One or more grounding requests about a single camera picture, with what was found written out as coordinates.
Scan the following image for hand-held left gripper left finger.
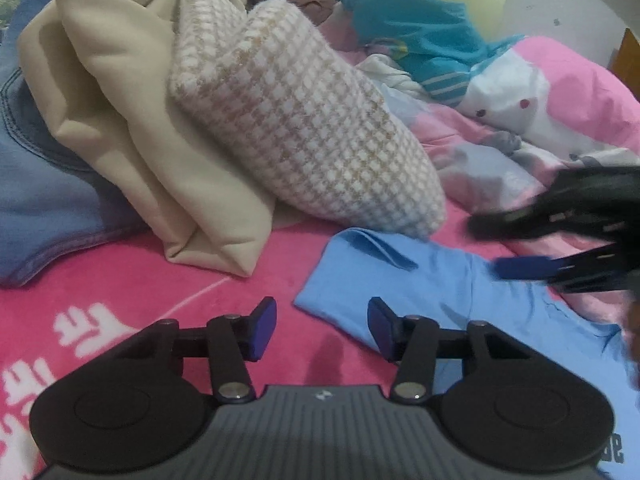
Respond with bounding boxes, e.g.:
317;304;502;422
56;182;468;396
117;296;277;405

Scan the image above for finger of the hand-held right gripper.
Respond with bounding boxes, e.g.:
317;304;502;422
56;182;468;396
467;195;561;241
492;242;640;295

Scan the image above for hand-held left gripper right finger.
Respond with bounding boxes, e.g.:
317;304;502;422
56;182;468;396
367;296;531;405

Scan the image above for blue t-shirt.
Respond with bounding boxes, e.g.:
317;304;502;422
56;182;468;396
292;227;640;480

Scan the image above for pink patterned duvet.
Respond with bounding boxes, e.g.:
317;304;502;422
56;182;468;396
320;10;640;311

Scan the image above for pink floral blanket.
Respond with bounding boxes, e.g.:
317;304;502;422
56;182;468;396
0;215;640;480

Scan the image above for brown wooden wardrobe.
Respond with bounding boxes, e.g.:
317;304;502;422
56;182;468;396
607;27;640;96

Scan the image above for white crumpled cloth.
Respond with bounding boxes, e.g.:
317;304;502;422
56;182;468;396
357;52;426;101

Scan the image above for beige checked knit sweater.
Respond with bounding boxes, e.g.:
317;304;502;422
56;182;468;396
167;0;447;240

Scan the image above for beige cloth garment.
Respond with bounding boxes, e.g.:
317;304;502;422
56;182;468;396
17;0;276;278

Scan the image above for teal striped cloth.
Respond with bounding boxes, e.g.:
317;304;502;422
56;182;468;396
340;0;526;107

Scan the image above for blue denim jeans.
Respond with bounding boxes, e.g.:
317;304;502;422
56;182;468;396
0;0;151;288

